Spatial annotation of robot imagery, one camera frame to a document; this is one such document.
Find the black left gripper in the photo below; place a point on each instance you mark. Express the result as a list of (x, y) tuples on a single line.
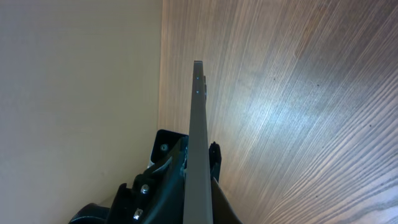
[(157, 194)]

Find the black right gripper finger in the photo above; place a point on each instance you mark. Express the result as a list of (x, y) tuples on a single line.
[(223, 213)]

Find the blue Galaxy smartphone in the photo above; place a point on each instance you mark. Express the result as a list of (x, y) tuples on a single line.
[(197, 204)]

